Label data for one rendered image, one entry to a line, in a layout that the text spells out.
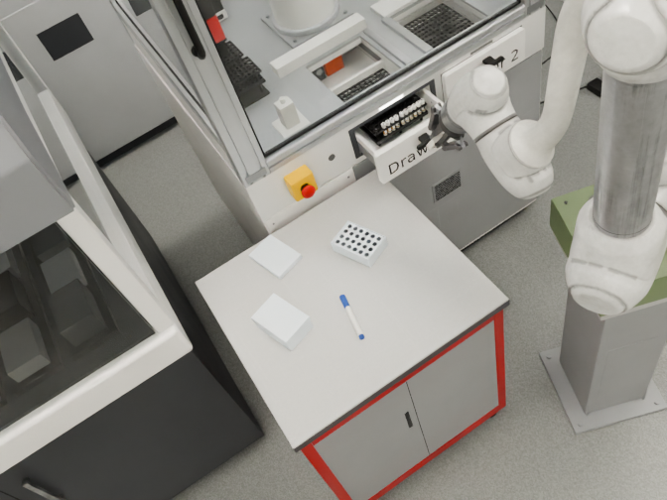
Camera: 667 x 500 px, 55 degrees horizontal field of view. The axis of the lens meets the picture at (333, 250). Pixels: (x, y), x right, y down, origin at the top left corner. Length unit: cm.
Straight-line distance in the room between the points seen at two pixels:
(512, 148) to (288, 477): 144
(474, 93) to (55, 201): 81
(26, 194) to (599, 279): 103
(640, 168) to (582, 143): 190
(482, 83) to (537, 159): 18
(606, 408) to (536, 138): 122
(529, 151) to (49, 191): 89
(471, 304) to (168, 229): 183
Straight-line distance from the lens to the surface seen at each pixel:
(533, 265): 259
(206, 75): 151
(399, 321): 160
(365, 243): 171
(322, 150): 179
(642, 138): 105
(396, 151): 175
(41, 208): 125
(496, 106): 136
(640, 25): 84
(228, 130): 161
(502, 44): 200
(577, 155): 295
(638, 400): 235
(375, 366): 156
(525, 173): 136
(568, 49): 120
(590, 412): 230
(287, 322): 161
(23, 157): 119
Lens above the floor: 214
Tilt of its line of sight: 52 degrees down
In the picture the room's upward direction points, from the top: 21 degrees counter-clockwise
